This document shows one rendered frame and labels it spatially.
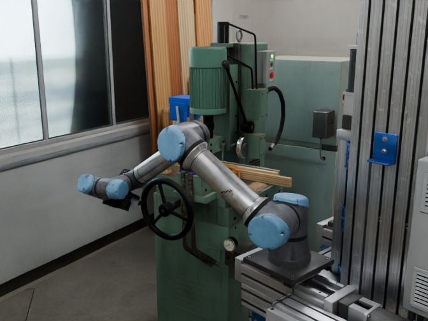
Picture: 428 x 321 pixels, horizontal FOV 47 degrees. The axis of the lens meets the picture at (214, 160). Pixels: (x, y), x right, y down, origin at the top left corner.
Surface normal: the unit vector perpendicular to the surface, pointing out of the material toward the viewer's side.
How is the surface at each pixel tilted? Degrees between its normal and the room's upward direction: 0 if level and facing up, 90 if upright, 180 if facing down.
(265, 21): 90
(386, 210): 90
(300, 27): 90
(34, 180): 90
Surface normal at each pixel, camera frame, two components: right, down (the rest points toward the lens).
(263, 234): -0.41, 0.30
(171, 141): -0.60, 0.13
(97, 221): 0.84, 0.14
